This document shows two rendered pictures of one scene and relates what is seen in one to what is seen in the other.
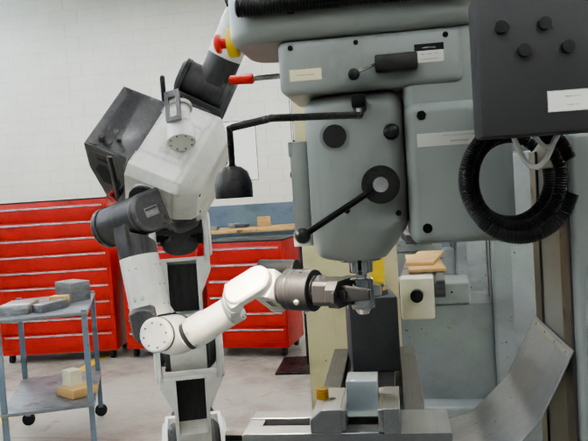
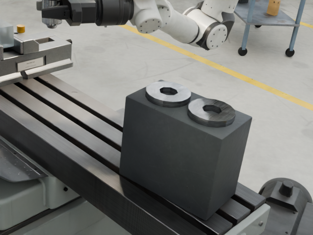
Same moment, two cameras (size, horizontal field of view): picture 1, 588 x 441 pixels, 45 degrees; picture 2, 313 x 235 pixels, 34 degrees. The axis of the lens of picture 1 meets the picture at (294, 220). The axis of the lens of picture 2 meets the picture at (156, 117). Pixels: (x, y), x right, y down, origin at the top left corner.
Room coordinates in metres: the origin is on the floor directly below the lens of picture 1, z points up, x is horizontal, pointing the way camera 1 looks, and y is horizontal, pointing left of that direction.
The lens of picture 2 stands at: (2.26, -0.95, 1.62)
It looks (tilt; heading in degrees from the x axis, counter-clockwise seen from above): 29 degrees down; 122
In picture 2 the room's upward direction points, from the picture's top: 7 degrees clockwise
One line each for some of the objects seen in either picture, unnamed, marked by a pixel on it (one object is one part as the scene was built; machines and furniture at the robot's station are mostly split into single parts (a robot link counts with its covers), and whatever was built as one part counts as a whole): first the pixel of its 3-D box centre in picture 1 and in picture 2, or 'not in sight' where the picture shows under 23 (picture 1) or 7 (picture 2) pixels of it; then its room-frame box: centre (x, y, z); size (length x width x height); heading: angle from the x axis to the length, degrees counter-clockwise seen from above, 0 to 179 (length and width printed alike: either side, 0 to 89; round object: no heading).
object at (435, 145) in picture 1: (454, 171); not in sight; (1.40, -0.32, 1.47); 0.24 x 0.19 x 0.26; 172
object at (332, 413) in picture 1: (331, 409); (17, 39); (1.20, -0.04, 1.08); 0.12 x 0.06 x 0.04; 172
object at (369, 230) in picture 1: (357, 178); not in sight; (1.42, -0.13, 1.47); 0.21 x 0.19 x 0.32; 172
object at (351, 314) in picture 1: (370, 324); (182, 143); (1.85, -0.18, 1.09); 0.22 x 0.12 x 0.20; 179
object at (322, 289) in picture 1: (323, 291); (89, 9); (1.47, -0.05, 1.24); 0.13 x 0.12 x 0.10; 149
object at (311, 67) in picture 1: (370, 70); not in sight; (1.42, -0.17, 1.68); 0.34 x 0.24 x 0.10; 82
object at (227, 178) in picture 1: (233, 181); not in sight; (1.36, 0.11, 1.48); 0.07 x 0.07 x 0.06
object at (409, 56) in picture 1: (381, 66); not in sight; (1.28, -0.18, 1.66); 0.12 x 0.04 x 0.04; 82
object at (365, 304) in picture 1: (362, 295); (51, 11); (1.43, -0.13, 1.23); 0.05 x 0.05 x 0.05
